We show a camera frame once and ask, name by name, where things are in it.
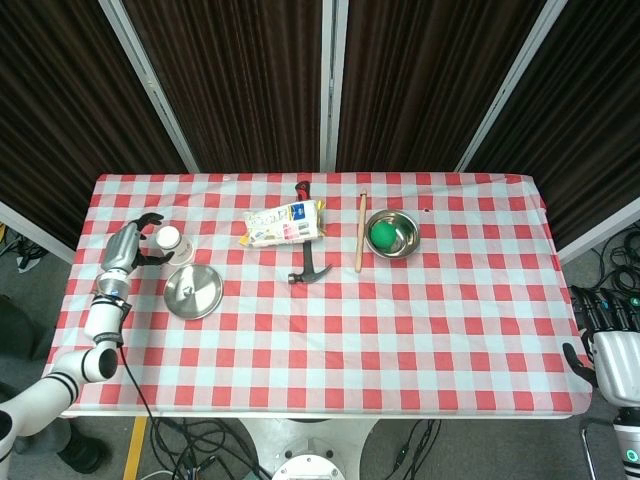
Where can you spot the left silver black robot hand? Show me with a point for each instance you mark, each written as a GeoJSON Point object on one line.
{"type": "Point", "coordinates": [122, 247]}

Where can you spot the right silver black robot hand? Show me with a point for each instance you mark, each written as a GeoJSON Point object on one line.
{"type": "Point", "coordinates": [620, 365]}

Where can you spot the white paper cup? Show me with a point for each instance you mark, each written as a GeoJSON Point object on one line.
{"type": "Point", "coordinates": [172, 240]}

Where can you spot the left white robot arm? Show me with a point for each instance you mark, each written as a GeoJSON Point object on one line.
{"type": "Point", "coordinates": [102, 320]}

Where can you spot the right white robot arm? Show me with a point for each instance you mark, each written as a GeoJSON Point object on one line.
{"type": "Point", "coordinates": [630, 445]}

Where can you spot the silver metal plate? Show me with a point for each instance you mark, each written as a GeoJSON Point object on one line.
{"type": "Point", "coordinates": [200, 305]}

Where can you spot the dark ribbed partition panel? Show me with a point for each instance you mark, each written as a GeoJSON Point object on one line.
{"type": "Point", "coordinates": [430, 85]}
{"type": "Point", "coordinates": [240, 85]}
{"type": "Point", "coordinates": [60, 110]}
{"type": "Point", "coordinates": [585, 115]}

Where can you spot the white plastic snack package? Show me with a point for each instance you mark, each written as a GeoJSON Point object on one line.
{"type": "Point", "coordinates": [282, 225]}

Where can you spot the black claw hammer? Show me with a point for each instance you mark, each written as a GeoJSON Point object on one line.
{"type": "Point", "coordinates": [310, 260]}

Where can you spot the yellow floor tape strip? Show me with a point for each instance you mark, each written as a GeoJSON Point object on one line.
{"type": "Point", "coordinates": [134, 450]}

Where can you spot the black shoe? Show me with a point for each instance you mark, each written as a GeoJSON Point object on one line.
{"type": "Point", "coordinates": [85, 455]}

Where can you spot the wooden stick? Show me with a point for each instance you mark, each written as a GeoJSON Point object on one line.
{"type": "Point", "coordinates": [361, 230]}

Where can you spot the red white checkered tablecloth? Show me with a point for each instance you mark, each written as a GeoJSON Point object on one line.
{"type": "Point", "coordinates": [350, 340]}

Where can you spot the steel bowl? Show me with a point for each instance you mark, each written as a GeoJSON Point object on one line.
{"type": "Point", "coordinates": [406, 231]}

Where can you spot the green ball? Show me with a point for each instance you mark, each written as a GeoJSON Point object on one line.
{"type": "Point", "coordinates": [382, 236]}

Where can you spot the grey metal partition rail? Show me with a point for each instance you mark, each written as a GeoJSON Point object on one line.
{"type": "Point", "coordinates": [600, 230]}
{"type": "Point", "coordinates": [35, 232]}

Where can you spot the grey metal partition post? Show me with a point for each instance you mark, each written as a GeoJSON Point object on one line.
{"type": "Point", "coordinates": [332, 85]}
{"type": "Point", "coordinates": [150, 85]}
{"type": "Point", "coordinates": [510, 85]}

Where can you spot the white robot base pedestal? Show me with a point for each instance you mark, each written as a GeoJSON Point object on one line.
{"type": "Point", "coordinates": [307, 442]}

